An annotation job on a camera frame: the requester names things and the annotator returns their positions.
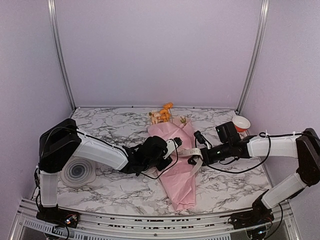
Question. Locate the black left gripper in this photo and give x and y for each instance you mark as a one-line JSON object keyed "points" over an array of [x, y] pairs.
{"points": [[162, 166]]}

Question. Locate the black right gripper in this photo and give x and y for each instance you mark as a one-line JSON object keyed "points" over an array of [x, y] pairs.
{"points": [[206, 157]]}

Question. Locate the cream printed ribbon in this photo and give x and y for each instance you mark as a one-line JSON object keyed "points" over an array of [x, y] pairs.
{"points": [[192, 153]]}

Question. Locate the peach fake flower stem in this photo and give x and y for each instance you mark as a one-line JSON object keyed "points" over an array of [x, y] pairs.
{"points": [[155, 117]]}

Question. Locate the pink wrapping paper sheet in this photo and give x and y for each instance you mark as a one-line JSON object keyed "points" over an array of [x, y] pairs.
{"points": [[179, 181]]}

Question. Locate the orange fake flower stem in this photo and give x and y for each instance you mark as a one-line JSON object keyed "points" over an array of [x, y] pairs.
{"points": [[165, 112]]}

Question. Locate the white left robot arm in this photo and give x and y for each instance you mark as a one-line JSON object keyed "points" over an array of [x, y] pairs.
{"points": [[65, 141]]}

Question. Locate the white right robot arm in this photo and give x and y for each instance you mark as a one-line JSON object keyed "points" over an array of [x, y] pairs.
{"points": [[303, 146]]}

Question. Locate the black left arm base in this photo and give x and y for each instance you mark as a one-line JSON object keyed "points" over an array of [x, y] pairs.
{"points": [[59, 216]]}

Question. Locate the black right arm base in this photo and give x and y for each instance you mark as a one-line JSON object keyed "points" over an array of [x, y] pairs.
{"points": [[259, 214]]}

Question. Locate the orange bowl white inside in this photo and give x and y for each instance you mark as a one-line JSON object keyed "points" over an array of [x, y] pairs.
{"points": [[241, 123]]}

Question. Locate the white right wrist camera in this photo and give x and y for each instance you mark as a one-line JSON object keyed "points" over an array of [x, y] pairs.
{"points": [[199, 138]]}

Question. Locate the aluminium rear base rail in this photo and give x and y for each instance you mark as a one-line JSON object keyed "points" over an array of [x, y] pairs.
{"points": [[153, 107]]}

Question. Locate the aluminium front rail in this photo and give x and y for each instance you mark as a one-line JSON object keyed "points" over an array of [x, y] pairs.
{"points": [[103, 226]]}

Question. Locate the aluminium frame post right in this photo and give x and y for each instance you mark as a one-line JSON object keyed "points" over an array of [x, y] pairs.
{"points": [[260, 33]]}

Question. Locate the aluminium frame post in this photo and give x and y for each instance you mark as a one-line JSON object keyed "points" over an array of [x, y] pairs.
{"points": [[260, 33], [59, 52]]}

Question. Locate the aluminium frame post left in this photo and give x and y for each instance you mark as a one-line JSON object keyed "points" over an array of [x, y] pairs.
{"points": [[59, 52]]}

